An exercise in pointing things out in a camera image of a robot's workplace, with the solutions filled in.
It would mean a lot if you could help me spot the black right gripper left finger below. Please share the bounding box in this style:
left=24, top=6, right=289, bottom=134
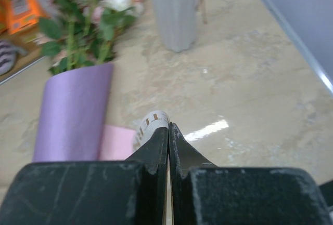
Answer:
left=127, top=127, right=169, bottom=224

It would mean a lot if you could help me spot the white wire wooden shelf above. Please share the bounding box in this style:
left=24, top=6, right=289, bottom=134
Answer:
left=0, top=0, right=53, bottom=87

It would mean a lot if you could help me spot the pink wrapping paper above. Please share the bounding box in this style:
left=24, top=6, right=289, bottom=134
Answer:
left=98, top=125, right=136, bottom=161

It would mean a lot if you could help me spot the purple wrapping paper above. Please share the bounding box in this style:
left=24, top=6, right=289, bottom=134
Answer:
left=32, top=63, right=113, bottom=162

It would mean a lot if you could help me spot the orange blister pack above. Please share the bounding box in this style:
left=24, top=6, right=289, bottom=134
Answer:
left=3, top=0, right=47, bottom=35

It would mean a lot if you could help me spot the pink flower bunch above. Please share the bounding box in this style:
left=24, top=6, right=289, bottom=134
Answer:
left=37, top=0, right=145, bottom=75

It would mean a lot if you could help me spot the purple wavy pad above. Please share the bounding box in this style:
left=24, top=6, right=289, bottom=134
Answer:
left=0, top=39, right=28, bottom=75

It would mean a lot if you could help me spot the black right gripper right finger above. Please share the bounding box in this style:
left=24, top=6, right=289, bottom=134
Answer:
left=169, top=123, right=216, bottom=224

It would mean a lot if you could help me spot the beige printed ribbon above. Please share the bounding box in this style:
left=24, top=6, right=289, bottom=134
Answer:
left=133, top=110, right=170, bottom=151

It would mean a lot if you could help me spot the white ribbed ceramic vase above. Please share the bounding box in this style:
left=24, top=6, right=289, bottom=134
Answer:
left=151, top=0, right=199, bottom=52

